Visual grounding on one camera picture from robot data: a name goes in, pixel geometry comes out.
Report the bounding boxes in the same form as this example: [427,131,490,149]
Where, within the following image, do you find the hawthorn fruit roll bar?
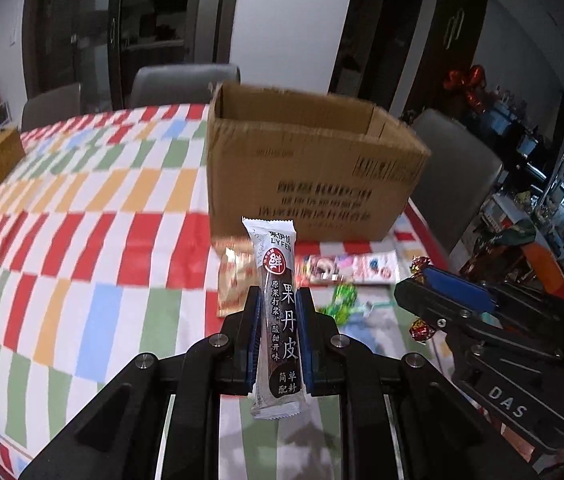
[243,218,306,420]

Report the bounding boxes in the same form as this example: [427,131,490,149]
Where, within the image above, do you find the grey chair left back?
[20,82,82,132]

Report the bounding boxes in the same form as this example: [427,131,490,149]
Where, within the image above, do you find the glass sliding door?
[22,0,236,112]

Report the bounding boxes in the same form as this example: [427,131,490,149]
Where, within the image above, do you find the grey chair right side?
[411,108,502,252]

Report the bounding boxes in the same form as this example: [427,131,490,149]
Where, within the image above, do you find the colourful striped tablecloth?
[0,103,456,480]

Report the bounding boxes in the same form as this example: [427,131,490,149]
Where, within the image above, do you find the open cardboard box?
[207,82,431,242]

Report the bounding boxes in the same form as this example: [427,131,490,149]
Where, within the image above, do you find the grey chair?
[20,82,82,132]
[126,64,241,108]
[411,108,502,252]

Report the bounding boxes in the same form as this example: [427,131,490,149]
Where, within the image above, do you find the tan snack packet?
[215,238,259,318]

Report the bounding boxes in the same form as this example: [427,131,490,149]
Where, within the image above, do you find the red gold wrapped candy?
[410,256,432,276]

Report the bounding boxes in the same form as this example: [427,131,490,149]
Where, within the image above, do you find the grey chair centre back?
[126,64,241,108]

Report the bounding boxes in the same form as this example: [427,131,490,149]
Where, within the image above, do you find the red foil balloons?
[444,64,486,114]

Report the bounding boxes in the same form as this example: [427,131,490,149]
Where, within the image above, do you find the red gold candy near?
[409,318,436,344]

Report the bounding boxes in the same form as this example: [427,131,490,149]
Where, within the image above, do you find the pink white snack packet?
[295,252,400,287]

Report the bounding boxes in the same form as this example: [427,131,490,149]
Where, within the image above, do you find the green lollipop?
[318,284,393,327]

